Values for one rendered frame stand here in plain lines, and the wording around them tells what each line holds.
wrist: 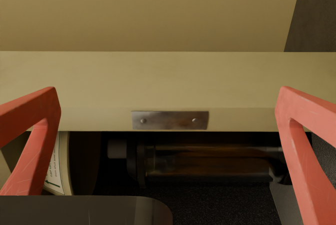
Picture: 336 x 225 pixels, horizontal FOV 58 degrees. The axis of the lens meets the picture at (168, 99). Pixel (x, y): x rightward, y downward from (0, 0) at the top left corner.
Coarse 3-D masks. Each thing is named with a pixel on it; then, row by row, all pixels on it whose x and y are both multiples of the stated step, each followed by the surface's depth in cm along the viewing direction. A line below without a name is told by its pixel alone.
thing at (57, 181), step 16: (64, 144) 35; (80, 144) 51; (96, 144) 52; (64, 160) 35; (80, 160) 50; (96, 160) 51; (48, 176) 37; (64, 176) 36; (80, 176) 48; (96, 176) 49; (64, 192) 37; (80, 192) 45
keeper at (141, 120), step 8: (136, 112) 28; (144, 112) 28; (152, 112) 28; (160, 112) 28; (168, 112) 28; (176, 112) 28; (184, 112) 28; (192, 112) 28; (200, 112) 28; (136, 120) 28; (144, 120) 28; (152, 120) 28; (160, 120) 28; (168, 120) 28; (176, 120) 28; (184, 120) 28; (192, 120) 28; (200, 120) 28; (136, 128) 29; (144, 128) 29; (152, 128) 29; (160, 128) 29; (168, 128) 29; (176, 128) 29; (184, 128) 29; (192, 128) 29; (200, 128) 29
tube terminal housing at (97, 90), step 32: (0, 64) 34; (32, 64) 34; (64, 64) 34; (96, 64) 34; (128, 64) 34; (160, 64) 34; (192, 64) 34; (224, 64) 34; (256, 64) 34; (288, 64) 34; (320, 64) 34; (0, 96) 29; (64, 96) 29; (96, 96) 29; (128, 96) 29; (160, 96) 29; (192, 96) 29; (224, 96) 29; (256, 96) 29; (320, 96) 29; (32, 128) 29; (64, 128) 29; (96, 128) 29; (128, 128) 29; (224, 128) 29; (256, 128) 29; (0, 160) 32
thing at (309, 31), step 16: (304, 0) 58; (320, 0) 52; (304, 16) 58; (320, 16) 52; (288, 32) 66; (304, 32) 58; (320, 32) 52; (288, 48) 66; (304, 48) 58; (320, 48) 52
